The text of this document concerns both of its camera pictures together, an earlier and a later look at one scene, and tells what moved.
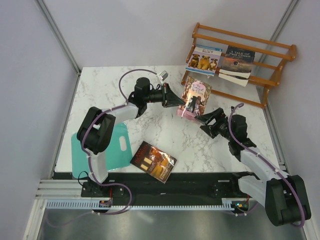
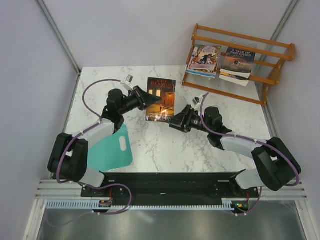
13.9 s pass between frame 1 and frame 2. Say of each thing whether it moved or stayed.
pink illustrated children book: moved
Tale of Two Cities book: stayed
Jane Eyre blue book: stayed
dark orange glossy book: moved
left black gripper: moved
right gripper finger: moved
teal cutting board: stayed
